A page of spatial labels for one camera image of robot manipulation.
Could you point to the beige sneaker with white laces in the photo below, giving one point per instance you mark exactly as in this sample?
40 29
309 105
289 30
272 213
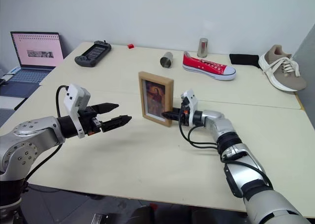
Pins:
283 71

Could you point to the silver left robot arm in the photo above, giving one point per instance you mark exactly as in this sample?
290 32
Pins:
27 135

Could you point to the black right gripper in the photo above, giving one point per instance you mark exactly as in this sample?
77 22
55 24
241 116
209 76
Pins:
185 115

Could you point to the red canvas sneaker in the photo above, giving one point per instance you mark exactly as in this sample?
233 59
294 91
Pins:
206 67

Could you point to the small red block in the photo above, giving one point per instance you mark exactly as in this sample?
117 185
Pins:
130 46

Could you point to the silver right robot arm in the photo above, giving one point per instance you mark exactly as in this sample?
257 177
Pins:
246 165

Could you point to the short steel cup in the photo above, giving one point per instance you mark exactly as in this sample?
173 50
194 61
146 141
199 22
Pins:
166 59

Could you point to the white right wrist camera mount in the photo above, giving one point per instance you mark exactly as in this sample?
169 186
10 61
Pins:
190 98

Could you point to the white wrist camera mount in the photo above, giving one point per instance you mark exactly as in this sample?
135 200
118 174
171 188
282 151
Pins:
73 96
190 98

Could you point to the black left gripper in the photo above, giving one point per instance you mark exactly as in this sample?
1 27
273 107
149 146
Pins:
87 121

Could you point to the tall steel cup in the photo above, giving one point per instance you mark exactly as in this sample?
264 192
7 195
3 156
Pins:
203 48

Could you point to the white box beside laptop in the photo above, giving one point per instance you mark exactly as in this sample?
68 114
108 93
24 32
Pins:
11 72

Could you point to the black folded cloth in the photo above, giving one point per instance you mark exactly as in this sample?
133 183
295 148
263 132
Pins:
243 59

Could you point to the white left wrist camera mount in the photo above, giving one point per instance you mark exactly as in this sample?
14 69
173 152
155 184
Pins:
73 96

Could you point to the wooden picture frame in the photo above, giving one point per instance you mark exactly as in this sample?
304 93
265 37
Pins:
155 98

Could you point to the open laptop with pink screen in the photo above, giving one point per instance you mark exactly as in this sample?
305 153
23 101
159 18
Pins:
37 51

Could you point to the black handheld game console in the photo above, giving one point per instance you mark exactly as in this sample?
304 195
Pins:
93 53

